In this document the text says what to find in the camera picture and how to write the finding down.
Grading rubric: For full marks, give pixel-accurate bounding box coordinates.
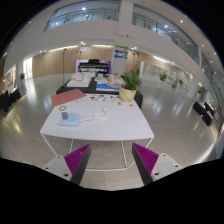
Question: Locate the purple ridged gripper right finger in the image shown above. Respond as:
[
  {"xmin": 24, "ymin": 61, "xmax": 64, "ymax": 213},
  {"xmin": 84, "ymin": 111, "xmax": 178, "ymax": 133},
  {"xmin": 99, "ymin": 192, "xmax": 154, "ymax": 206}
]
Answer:
[{"xmin": 131, "ymin": 142, "xmax": 184, "ymax": 186}]

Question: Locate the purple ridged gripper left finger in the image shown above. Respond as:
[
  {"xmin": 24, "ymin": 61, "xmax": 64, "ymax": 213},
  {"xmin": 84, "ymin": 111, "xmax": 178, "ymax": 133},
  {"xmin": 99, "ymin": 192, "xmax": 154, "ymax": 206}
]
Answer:
[{"xmin": 41, "ymin": 143, "xmax": 92, "ymax": 186}]

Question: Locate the light blue power strip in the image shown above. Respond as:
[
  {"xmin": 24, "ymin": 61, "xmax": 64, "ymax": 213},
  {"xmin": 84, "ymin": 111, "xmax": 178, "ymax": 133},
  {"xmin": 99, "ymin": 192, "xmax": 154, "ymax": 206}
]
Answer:
[{"xmin": 56, "ymin": 112, "xmax": 80, "ymax": 127}]

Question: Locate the white table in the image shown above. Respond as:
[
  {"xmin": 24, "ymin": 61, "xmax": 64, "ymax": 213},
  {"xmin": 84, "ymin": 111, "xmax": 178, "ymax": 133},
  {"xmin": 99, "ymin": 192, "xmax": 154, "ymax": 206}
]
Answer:
[{"xmin": 39, "ymin": 93, "xmax": 155, "ymax": 172}]

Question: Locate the red placemat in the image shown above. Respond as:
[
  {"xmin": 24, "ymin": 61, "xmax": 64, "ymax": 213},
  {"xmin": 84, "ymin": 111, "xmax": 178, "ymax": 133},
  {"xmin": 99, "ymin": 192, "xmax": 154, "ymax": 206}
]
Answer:
[{"xmin": 51, "ymin": 89, "xmax": 86, "ymax": 106}]

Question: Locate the black display table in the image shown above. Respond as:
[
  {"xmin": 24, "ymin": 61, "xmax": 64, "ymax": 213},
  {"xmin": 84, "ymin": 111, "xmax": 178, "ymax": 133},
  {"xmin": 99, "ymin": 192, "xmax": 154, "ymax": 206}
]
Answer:
[{"xmin": 56, "ymin": 79, "xmax": 143, "ymax": 108}]

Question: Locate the potted green plant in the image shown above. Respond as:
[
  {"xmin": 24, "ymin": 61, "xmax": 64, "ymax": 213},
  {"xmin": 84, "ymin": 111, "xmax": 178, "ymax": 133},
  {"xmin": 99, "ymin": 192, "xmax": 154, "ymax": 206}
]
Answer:
[{"xmin": 119, "ymin": 69, "xmax": 142, "ymax": 101}]

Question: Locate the white architectural model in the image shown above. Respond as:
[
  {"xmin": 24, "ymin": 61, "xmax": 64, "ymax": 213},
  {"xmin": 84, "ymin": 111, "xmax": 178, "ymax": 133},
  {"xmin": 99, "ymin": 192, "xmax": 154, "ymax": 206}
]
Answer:
[{"xmin": 67, "ymin": 72, "xmax": 92, "ymax": 87}]

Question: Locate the black piano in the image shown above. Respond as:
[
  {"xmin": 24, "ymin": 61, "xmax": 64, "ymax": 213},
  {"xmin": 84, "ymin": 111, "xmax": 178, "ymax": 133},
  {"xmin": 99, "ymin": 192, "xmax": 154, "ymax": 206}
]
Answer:
[{"xmin": 78, "ymin": 59, "xmax": 109, "ymax": 73}]

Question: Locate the blue direction sign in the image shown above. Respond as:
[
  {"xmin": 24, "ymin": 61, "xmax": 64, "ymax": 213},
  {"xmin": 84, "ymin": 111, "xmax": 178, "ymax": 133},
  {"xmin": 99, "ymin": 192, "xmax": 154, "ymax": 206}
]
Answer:
[{"xmin": 114, "ymin": 50, "xmax": 128, "ymax": 59}]

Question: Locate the coiled white cable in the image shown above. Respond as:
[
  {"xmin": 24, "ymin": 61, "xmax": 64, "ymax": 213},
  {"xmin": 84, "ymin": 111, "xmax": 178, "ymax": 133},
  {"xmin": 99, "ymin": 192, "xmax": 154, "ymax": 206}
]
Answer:
[{"xmin": 79, "ymin": 108, "xmax": 109, "ymax": 122}]

